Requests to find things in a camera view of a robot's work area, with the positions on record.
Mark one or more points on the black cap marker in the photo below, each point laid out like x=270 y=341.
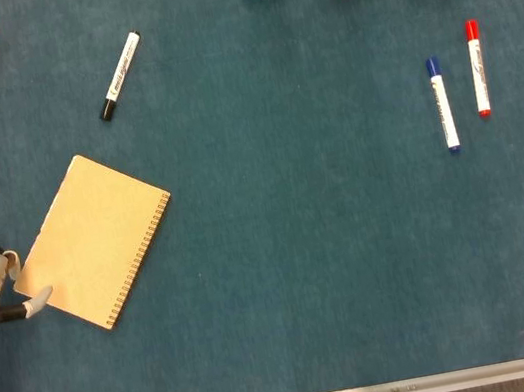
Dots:
x=120 y=75

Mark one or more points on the red cap marker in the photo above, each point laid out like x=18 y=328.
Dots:
x=477 y=68

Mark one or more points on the kraft cover spiral notebook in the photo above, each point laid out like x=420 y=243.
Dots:
x=92 y=241

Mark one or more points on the blue cap marker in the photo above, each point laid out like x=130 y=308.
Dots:
x=443 y=104

